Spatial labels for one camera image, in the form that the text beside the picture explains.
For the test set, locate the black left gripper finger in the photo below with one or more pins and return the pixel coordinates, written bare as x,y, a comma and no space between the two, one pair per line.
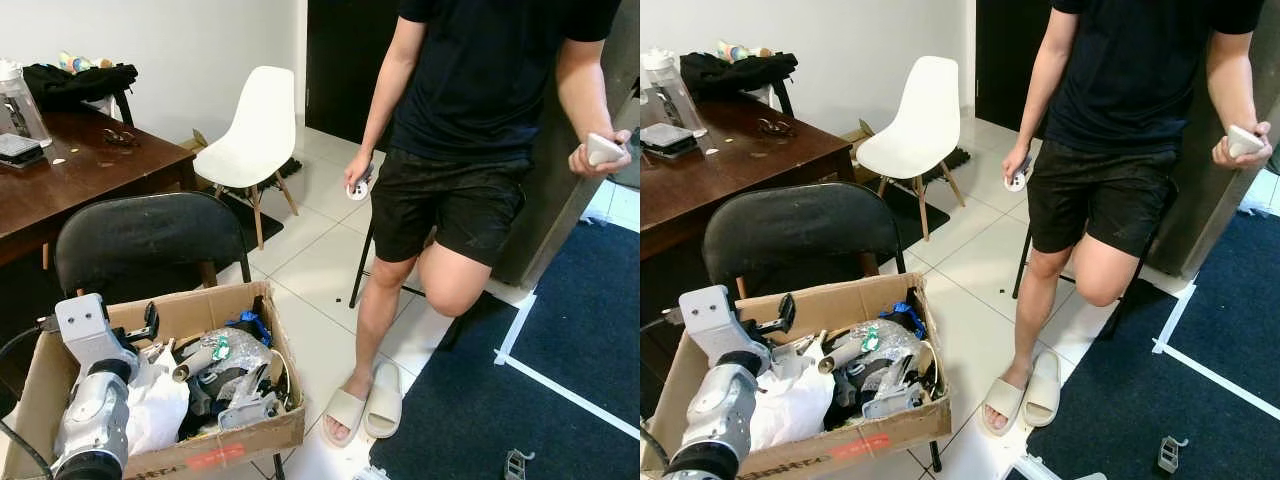
787,310
151,318

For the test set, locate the white handheld controller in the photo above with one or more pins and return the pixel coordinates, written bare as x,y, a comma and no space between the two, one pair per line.
1243,139
1017,178
358,188
603,148

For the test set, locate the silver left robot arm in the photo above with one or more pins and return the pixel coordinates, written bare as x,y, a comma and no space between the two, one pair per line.
720,420
90,420

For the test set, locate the white plastic trash bag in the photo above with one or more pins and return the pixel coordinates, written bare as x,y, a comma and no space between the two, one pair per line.
795,400
158,405

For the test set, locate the blue trash item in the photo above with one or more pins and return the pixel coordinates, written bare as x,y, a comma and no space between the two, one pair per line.
250,326
905,317

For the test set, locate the grey plastic trash piece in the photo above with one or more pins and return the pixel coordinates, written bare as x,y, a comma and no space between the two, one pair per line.
893,402
248,410

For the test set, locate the brown cardboard trash box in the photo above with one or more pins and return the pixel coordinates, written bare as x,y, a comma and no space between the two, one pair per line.
900,425
250,435

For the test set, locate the black padded chair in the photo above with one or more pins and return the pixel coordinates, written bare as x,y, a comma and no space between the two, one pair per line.
150,240
800,232

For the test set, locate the clear plastic wrapper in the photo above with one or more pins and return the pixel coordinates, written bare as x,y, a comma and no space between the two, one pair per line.
885,343
235,352

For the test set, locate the dark wooden table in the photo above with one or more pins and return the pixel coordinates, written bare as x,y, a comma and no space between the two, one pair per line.
740,175
80,185

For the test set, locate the dark sunglasses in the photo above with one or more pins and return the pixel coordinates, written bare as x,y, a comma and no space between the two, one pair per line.
120,139
776,128

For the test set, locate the white plastic chair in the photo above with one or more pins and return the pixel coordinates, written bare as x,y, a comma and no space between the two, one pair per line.
915,130
250,140

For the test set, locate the black flat box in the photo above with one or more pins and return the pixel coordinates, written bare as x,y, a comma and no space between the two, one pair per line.
18,150
668,140

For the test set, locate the black metal stool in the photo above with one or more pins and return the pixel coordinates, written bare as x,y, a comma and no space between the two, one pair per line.
360,270
1022,265

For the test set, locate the white floor tape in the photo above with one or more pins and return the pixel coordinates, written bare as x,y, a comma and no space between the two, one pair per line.
560,388
1210,375

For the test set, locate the beige slipper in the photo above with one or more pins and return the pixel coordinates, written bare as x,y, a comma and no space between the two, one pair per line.
1000,408
384,400
1042,390
342,418

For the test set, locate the dark grey cabinet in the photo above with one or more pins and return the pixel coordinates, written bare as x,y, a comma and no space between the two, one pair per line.
1200,215
560,220

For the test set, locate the black cloth bundle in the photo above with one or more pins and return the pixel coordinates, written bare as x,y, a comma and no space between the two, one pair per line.
738,74
80,85

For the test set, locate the colourful toy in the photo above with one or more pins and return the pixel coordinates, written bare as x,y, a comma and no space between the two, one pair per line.
78,63
738,49

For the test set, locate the dark blue carpet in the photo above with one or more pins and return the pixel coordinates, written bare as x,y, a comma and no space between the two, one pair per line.
1150,400
480,420

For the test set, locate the dark door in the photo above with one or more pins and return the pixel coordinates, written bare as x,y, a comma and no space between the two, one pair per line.
345,60
1010,50

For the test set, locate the person in black clothes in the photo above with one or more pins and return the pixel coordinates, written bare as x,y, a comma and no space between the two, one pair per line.
470,110
1130,100

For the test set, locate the plastic left wrist camera mount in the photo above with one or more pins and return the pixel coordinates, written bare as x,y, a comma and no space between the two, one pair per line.
712,315
85,325

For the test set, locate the small metal robot bracket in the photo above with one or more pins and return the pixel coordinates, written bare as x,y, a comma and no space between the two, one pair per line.
1171,456
518,465

